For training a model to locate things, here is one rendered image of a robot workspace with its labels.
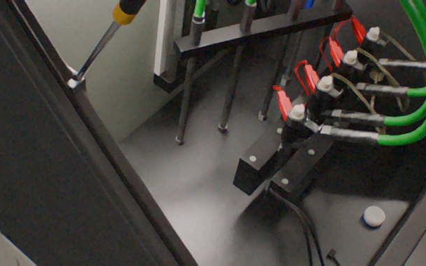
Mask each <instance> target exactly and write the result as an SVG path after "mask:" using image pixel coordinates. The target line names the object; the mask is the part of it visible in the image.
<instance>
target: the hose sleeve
mask: <svg viewBox="0 0 426 266"><path fill-rule="evenodd" d="M380 135H382V134H381V133H375V132H364V131H358V130H357V129H347V128H342V127H334V128H333V129H331V132H330V136H331V138H332V139H336V140H340V141H352V142H357V143H362V144H365V145H371V146H381V144H380V145H379V144H378V142H377V139H378V137H379V136H380Z"/></svg>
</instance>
